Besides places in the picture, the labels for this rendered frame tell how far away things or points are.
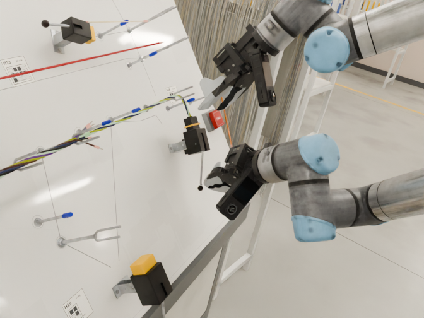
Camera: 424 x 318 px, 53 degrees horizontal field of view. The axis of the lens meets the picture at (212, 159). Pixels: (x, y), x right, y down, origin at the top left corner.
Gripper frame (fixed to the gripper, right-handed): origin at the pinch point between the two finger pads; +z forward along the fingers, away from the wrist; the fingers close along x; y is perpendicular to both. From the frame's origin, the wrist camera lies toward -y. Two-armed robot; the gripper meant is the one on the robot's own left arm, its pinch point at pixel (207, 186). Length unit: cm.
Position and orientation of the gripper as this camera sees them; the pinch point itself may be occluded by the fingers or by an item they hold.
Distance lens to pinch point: 101.8
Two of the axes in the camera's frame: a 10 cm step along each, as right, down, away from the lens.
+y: 3.7, -8.0, 4.7
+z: -6.0, 1.8, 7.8
